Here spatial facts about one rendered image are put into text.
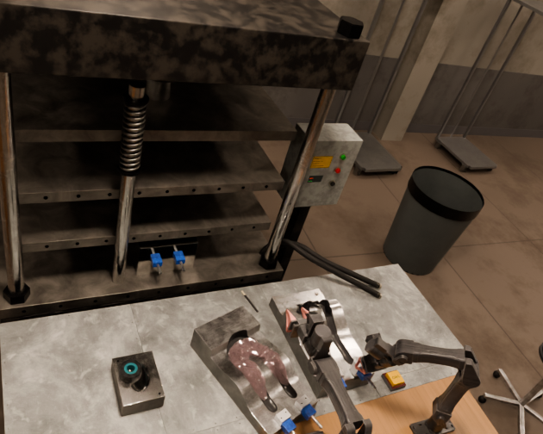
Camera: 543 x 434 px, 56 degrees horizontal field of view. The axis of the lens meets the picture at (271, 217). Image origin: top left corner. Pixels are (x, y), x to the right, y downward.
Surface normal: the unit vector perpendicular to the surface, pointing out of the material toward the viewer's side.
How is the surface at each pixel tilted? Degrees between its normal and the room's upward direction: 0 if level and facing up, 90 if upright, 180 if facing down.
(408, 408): 0
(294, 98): 90
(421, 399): 0
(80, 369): 0
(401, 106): 90
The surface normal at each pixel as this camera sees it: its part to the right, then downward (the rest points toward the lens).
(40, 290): 0.25, -0.76
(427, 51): 0.34, 0.65
